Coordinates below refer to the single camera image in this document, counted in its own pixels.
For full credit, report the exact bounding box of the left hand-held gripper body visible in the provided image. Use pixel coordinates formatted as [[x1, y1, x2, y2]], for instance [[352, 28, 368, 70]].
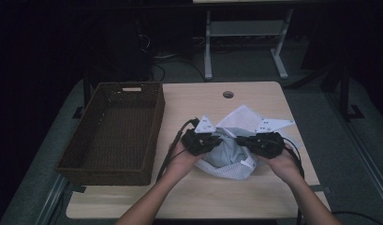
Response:
[[181, 114, 223, 158]]

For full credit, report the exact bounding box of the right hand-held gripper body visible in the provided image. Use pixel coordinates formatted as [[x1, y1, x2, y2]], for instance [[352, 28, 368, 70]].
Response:
[[247, 117, 296, 159]]

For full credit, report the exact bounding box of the light blue garment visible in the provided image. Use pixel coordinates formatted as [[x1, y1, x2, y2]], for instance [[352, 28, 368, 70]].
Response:
[[204, 126, 253, 169]]

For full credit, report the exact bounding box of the white mesh laundry bag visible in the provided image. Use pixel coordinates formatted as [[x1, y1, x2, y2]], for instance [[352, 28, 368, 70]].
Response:
[[195, 104, 302, 181]]

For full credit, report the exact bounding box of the brown wicker basket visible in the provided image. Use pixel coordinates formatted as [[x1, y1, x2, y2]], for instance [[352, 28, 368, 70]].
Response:
[[54, 82, 166, 187]]

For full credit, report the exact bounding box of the person's left hand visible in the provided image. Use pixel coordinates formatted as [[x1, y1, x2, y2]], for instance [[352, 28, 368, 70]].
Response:
[[164, 141, 206, 186]]

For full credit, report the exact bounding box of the person's right hand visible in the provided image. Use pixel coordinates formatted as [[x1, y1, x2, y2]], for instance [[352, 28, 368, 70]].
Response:
[[258, 142, 302, 186]]

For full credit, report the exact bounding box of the black metal stand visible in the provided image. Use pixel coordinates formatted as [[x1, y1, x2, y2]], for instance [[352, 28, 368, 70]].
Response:
[[286, 62, 365, 122], [71, 69, 94, 120]]

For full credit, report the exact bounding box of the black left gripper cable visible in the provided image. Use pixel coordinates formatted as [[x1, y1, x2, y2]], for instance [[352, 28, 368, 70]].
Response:
[[155, 117, 200, 184]]

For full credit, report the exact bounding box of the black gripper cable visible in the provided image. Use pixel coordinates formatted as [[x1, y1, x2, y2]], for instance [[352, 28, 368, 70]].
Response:
[[155, 117, 200, 184], [279, 136, 383, 225]]

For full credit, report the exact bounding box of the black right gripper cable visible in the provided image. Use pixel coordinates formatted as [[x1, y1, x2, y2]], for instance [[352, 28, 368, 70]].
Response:
[[279, 136, 383, 225]]

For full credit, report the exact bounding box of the black floor cable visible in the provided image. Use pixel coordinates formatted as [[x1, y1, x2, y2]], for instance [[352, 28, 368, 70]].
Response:
[[151, 57, 208, 83]]

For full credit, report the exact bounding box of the metal floor rail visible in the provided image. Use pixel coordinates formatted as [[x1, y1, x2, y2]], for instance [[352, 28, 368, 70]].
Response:
[[34, 173, 70, 225], [323, 93, 383, 211]]

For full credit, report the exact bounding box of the white metal desk frame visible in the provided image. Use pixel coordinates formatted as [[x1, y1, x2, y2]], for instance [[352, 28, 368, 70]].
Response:
[[192, 0, 324, 81]]

